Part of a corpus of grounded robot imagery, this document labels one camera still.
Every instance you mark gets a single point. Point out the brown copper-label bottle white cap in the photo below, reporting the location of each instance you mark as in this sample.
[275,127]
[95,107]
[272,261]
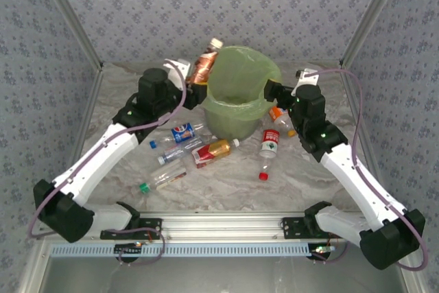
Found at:
[203,66]

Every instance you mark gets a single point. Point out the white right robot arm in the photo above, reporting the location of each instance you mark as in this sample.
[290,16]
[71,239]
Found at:
[356,183]

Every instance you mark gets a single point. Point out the white-label bottle red cap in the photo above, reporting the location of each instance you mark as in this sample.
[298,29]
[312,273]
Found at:
[269,147]

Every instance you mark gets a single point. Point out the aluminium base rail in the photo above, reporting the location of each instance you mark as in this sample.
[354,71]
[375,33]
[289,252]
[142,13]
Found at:
[223,226]

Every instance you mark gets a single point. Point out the blue-label cola bottle blue cap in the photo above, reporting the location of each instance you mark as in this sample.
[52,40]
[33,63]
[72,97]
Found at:
[182,132]

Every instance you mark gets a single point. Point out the orange-label bottle orange cap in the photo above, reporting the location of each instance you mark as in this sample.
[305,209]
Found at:
[279,116]

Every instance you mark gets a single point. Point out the right base circuit board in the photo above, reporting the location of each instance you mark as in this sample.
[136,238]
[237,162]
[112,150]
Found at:
[321,250]

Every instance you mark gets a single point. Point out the red gold label bottle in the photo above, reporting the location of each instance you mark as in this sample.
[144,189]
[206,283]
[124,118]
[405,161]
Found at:
[211,152]

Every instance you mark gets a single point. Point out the left base circuit board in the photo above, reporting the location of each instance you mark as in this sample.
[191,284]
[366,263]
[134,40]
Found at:
[128,249]

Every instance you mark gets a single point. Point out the clear water bottle white cap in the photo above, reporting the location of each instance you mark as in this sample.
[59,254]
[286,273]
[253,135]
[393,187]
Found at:
[178,150]

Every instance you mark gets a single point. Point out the green plastic bin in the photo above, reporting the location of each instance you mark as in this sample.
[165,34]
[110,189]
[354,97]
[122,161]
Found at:
[240,66]

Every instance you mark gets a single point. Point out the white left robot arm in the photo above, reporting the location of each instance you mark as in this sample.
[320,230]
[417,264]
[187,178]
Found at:
[103,155]

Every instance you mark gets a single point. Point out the base circuit board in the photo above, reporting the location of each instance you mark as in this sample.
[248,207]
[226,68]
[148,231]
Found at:
[128,249]
[321,250]

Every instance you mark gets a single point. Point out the clear bottle green cap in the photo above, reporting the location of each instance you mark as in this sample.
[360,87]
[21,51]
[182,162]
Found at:
[164,178]

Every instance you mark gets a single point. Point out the aluminium frame post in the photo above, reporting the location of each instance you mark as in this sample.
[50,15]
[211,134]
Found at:
[370,15]
[72,18]

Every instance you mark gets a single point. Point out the grey plastic bin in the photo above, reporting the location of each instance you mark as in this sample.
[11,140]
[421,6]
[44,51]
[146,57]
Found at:
[229,130]

